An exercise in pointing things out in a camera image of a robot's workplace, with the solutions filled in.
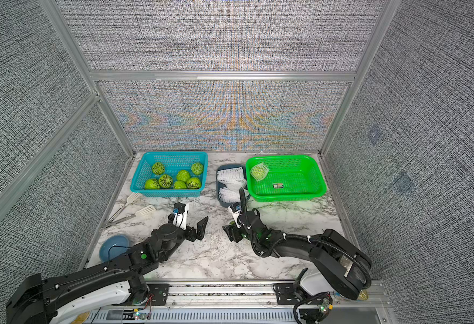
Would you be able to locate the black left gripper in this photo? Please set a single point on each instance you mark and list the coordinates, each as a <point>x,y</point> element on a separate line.
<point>200,230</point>

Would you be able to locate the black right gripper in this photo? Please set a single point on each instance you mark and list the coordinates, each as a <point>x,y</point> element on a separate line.
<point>232,232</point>

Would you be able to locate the white foam net sleeve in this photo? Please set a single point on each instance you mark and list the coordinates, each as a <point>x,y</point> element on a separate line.
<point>259,171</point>

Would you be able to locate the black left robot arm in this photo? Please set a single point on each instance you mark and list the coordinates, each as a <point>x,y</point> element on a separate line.
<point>118,281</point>

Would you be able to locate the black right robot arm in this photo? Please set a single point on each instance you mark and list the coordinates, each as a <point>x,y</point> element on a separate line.
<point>344,266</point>

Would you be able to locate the white foam net pile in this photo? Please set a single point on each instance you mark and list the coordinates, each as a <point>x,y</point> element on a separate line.
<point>234,179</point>

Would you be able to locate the custard apple in teal basket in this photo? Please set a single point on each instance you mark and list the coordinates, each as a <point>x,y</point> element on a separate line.
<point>158,168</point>

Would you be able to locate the grey-blue plastic tub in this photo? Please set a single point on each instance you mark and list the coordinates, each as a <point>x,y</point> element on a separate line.
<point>221,185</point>

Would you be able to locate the teal plastic basket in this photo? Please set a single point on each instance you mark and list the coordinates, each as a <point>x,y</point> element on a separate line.
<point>174,161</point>

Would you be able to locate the bright green plastic basket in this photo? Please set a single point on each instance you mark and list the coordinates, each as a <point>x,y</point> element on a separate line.
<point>300,175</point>

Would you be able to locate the blue bowl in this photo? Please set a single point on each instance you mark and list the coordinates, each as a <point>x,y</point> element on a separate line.
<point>113,247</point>

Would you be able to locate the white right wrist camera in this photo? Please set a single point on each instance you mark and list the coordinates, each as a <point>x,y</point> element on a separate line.
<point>235,210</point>

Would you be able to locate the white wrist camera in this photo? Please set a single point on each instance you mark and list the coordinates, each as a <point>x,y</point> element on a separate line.
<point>178,217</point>
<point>235,210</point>

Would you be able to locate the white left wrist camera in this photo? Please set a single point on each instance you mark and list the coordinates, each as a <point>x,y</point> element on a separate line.
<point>178,217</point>

